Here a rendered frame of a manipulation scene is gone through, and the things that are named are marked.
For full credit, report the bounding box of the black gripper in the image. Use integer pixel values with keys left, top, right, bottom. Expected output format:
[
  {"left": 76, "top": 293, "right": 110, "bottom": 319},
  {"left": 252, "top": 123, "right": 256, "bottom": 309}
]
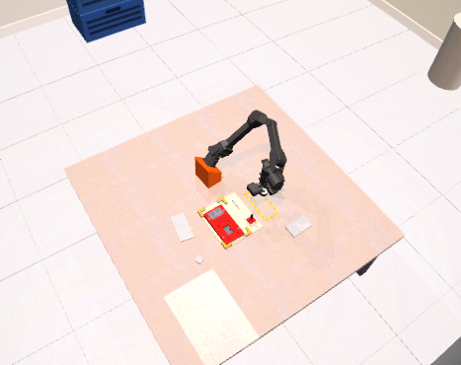
[{"left": 247, "top": 172, "right": 268, "bottom": 196}]

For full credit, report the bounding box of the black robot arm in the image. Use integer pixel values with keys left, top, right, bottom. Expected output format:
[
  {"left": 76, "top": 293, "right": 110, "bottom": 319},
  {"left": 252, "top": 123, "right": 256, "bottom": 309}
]
[{"left": 201, "top": 109, "right": 287, "bottom": 195}]

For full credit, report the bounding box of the white flat square tile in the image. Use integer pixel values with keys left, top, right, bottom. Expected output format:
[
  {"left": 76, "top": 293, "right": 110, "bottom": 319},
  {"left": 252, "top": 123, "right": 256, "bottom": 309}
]
[{"left": 285, "top": 215, "right": 312, "bottom": 238}]

